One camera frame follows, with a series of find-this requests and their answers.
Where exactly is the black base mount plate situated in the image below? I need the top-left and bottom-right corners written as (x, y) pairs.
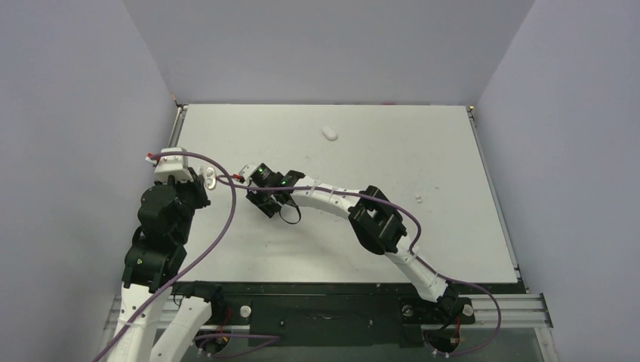
top-left (172, 281), bottom-right (475, 348)

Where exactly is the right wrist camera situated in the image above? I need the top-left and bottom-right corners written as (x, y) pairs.
top-left (232, 164), bottom-right (254, 184)

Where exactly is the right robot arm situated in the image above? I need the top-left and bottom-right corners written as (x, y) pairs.
top-left (238, 164), bottom-right (474, 322)

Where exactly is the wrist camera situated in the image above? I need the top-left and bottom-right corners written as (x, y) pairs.
top-left (145, 153), bottom-right (194, 184)
top-left (232, 164), bottom-right (254, 184)

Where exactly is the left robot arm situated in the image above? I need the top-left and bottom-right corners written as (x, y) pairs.
top-left (95, 167), bottom-right (210, 361)

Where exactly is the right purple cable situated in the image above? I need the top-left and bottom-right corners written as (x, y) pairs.
top-left (216, 174), bottom-right (503, 358)

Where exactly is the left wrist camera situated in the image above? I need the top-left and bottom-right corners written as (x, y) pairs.
top-left (145, 153), bottom-right (194, 184)

